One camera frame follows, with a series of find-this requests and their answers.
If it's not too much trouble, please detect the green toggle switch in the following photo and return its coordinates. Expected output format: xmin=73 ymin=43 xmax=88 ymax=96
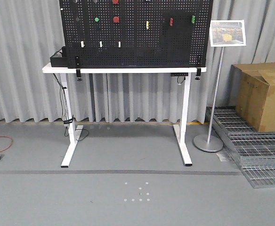
xmin=191 ymin=15 xmax=196 ymax=24

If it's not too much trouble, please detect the brown cardboard box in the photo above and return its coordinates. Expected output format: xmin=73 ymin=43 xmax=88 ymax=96
xmin=231 ymin=63 xmax=275 ymax=132

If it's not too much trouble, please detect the metal floor grating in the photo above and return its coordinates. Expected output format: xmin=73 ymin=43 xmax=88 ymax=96
xmin=206 ymin=107 xmax=275 ymax=188

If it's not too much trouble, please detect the orange cable on floor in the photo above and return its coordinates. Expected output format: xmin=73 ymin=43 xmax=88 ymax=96
xmin=0 ymin=128 xmax=14 ymax=153

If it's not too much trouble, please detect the black perforated pegboard panel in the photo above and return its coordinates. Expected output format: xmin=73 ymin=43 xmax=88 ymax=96
xmin=59 ymin=0 xmax=213 ymax=68

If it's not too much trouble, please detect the black box on desk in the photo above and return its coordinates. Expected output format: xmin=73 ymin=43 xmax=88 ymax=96
xmin=50 ymin=46 xmax=68 ymax=67

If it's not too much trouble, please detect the sign stand with photo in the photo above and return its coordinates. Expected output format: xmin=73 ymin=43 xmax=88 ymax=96
xmin=193 ymin=20 xmax=246 ymax=153

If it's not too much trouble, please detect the right black clamp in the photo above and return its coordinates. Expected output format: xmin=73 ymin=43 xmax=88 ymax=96
xmin=195 ymin=67 xmax=202 ymax=81

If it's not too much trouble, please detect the white standing desk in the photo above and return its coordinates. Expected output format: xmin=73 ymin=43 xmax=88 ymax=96
xmin=42 ymin=63 xmax=207 ymax=168

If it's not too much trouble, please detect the grey curtain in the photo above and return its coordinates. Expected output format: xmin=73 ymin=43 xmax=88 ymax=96
xmin=0 ymin=0 xmax=275 ymax=122

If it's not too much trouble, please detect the black clamp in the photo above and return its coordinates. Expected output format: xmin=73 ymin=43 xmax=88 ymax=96
xmin=195 ymin=67 xmax=202 ymax=81
xmin=75 ymin=56 xmax=82 ymax=81

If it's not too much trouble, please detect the left black clamp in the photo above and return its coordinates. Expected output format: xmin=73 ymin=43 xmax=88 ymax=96
xmin=75 ymin=56 xmax=82 ymax=81

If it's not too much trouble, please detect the black cable on desk leg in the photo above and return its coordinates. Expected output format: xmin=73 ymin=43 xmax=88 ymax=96
xmin=52 ymin=73 xmax=90 ymax=142

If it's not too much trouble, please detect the desk control panel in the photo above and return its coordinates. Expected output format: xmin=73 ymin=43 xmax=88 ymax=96
xmin=171 ymin=73 xmax=189 ymax=77

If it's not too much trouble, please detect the lower red round button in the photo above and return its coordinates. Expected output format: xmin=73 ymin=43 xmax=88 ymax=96
xmin=113 ymin=16 xmax=120 ymax=23

